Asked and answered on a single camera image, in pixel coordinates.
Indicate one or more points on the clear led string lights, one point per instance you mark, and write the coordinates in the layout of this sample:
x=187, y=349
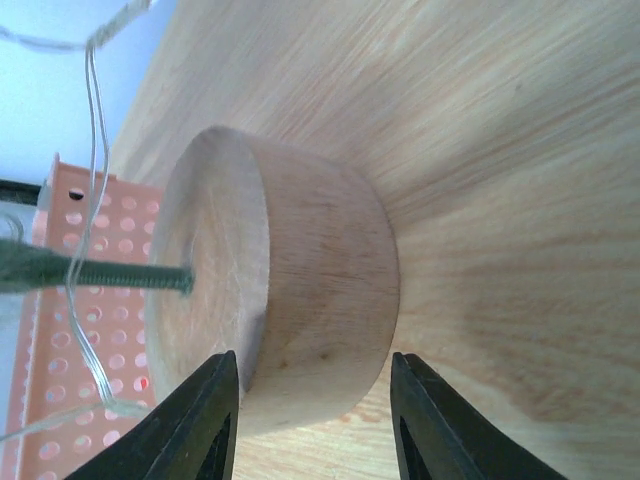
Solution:
x=100, y=160

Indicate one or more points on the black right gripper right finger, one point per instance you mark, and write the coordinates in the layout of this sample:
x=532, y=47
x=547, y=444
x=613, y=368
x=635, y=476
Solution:
x=440, y=435

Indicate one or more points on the round wooden tree base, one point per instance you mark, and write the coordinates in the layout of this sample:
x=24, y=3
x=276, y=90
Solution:
x=296, y=271

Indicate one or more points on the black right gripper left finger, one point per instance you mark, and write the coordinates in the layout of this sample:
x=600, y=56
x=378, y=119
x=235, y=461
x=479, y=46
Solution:
x=189, y=435

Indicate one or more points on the small green christmas tree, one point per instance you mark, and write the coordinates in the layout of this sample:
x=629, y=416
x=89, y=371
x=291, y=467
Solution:
x=26, y=267

